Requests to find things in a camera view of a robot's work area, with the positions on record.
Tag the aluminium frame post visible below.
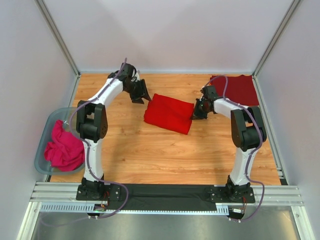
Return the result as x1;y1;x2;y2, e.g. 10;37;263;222
34;0;81;77
252;0;303;78

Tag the folded dark red t shirt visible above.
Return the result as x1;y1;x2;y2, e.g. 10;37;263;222
209;75;259;106

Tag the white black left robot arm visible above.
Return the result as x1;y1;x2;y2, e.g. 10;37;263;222
75;62;151;183

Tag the bright red t shirt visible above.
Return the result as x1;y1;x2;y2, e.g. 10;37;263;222
144;93;194;135

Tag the right aluminium frame post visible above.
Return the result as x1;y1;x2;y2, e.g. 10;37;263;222
252;0;303;78

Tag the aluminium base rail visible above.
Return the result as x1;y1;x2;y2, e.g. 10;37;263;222
29;182;304;207

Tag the slotted cable duct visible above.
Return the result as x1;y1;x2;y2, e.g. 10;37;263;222
39;202;229;216

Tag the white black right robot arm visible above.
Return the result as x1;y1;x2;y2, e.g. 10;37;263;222
191;85;267;196

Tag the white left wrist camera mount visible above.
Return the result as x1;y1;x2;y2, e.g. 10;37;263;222
133;70;141;81

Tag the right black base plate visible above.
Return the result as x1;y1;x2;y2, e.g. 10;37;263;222
205;185;256;204

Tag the grey plastic bin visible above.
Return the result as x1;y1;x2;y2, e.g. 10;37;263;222
34;107;85;176

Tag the left aluminium frame post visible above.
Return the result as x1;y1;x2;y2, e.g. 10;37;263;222
34;0;81;77

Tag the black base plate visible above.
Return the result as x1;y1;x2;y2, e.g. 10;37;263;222
75;183;126;202
205;185;256;204

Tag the pink t shirt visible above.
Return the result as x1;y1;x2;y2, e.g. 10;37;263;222
44;119;85;172

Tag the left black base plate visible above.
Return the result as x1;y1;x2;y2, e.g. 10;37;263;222
75;183;126;202

